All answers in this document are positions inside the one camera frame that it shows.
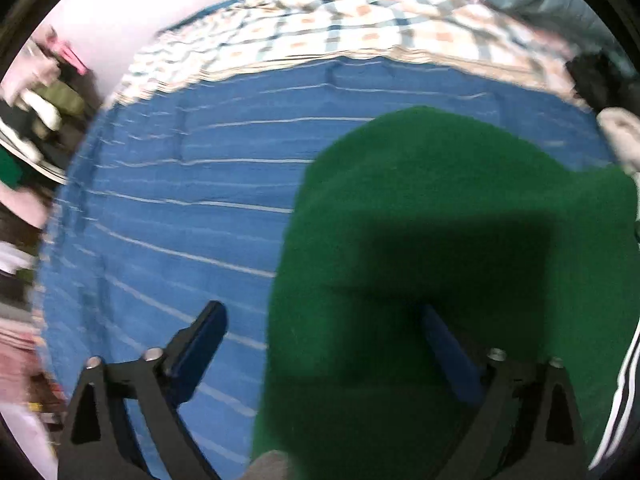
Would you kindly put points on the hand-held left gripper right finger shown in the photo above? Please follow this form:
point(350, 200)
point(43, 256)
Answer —
point(450, 355)

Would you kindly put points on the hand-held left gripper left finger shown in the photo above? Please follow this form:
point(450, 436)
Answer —
point(200, 345)

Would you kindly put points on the green varsity jacket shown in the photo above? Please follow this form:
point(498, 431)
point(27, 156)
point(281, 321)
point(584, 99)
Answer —
point(425, 185)

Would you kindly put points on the pile of clothes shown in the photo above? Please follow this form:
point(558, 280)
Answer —
point(35, 110)

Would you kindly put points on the blue striped bed sheet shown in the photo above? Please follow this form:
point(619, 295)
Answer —
point(190, 185)

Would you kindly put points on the grey hoodie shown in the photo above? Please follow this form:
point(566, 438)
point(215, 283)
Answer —
point(622, 135)

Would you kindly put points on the black jacket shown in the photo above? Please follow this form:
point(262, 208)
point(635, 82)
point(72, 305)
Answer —
point(597, 80)

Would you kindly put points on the plaid bed sheet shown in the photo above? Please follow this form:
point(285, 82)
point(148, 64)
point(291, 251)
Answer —
point(350, 25)

